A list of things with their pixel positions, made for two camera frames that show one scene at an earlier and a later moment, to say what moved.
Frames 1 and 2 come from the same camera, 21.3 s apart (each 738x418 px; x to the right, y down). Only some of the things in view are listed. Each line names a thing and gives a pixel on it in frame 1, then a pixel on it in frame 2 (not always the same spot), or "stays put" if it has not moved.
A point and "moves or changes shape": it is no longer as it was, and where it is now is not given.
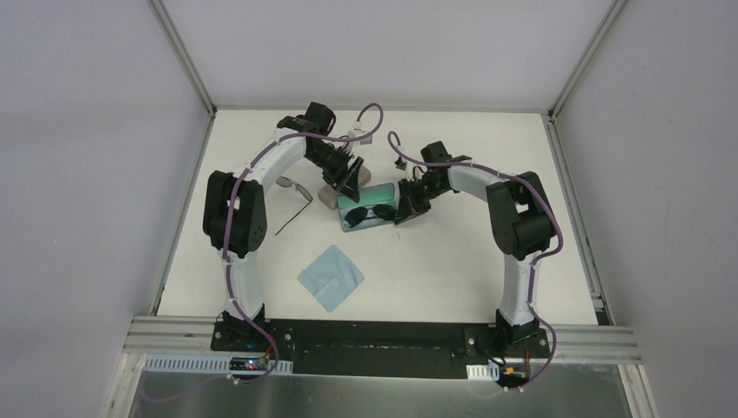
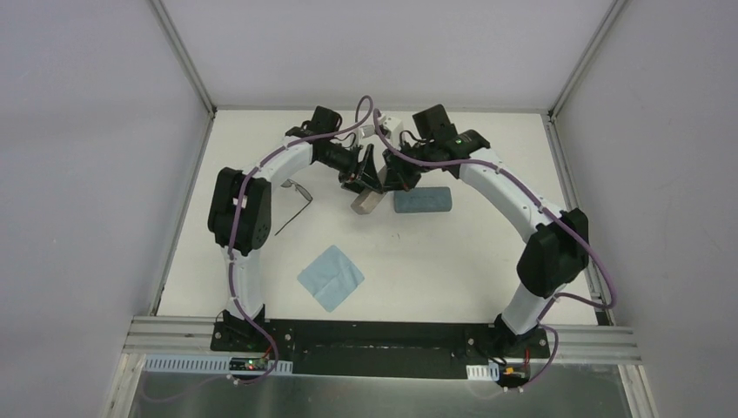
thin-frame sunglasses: (287, 182) stays put
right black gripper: (409, 206) to (398, 177)
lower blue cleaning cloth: (331, 278) stays put
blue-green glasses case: (369, 196) moves or changes shape
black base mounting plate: (380, 347) stays put
